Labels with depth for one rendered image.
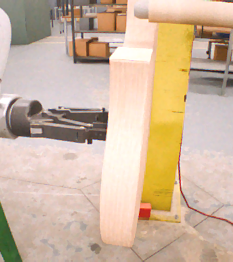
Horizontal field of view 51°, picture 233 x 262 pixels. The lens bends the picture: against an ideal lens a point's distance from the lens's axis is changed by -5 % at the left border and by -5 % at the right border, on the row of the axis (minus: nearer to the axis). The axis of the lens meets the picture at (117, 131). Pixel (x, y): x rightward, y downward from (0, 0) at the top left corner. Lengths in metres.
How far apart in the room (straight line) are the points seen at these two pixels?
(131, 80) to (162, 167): 1.24
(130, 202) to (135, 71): 0.15
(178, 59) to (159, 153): 0.53
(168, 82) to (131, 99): 0.99
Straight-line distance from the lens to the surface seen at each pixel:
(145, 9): 0.34
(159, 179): 1.57
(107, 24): 5.24
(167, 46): 1.25
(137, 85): 0.30
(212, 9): 0.34
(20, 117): 0.49
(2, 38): 0.59
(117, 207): 0.32
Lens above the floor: 1.26
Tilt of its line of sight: 28 degrees down
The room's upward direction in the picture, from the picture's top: straight up
